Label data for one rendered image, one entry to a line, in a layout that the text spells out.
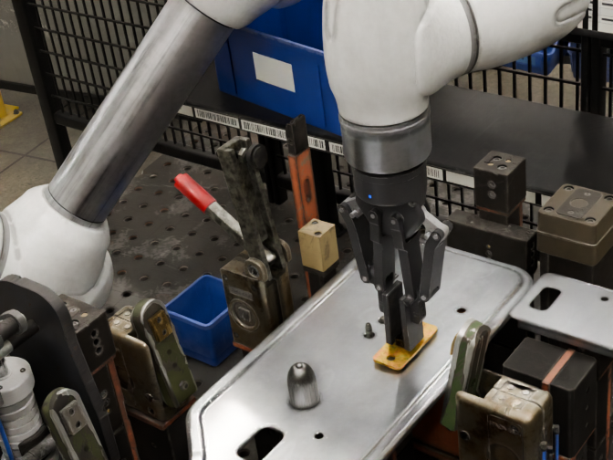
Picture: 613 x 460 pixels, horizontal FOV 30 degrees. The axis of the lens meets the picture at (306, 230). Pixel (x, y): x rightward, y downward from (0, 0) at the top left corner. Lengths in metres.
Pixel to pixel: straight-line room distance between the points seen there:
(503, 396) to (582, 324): 0.20
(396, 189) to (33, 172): 2.93
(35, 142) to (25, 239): 2.45
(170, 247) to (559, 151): 0.80
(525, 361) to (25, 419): 0.55
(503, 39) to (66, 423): 0.57
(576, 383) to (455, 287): 0.20
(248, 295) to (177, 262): 0.68
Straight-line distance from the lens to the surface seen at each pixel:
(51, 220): 1.74
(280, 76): 1.72
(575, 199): 1.44
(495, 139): 1.63
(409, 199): 1.15
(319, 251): 1.40
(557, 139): 1.63
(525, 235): 1.48
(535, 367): 1.30
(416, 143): 1.12
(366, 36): 1.05
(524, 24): 1.13
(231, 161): 1.29
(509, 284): 1.39
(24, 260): 1.74
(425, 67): 1.08
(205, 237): 2.10
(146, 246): 2.11
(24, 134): 4.26
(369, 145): 1.11
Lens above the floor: 1.82
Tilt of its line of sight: 33 degrees down
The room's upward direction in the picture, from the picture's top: 8 degrees counter-clockwise
